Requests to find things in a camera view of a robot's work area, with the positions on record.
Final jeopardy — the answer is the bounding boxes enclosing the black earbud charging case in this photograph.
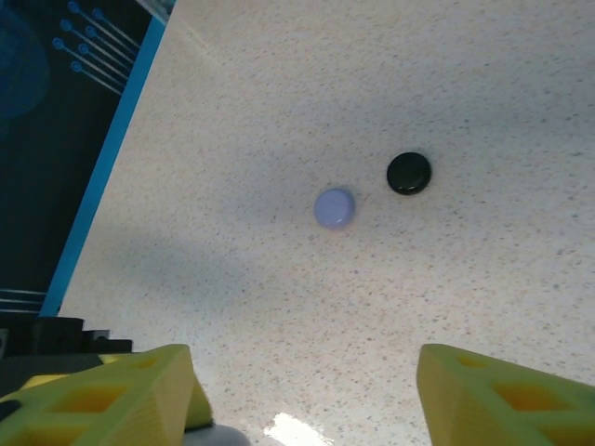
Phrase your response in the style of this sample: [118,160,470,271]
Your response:
[386,151,433,197]

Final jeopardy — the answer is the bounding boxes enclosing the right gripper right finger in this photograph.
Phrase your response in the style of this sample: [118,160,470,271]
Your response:
[415,342,595,446]

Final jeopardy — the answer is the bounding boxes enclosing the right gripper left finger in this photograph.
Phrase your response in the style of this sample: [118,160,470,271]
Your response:
[0,343,216,446]

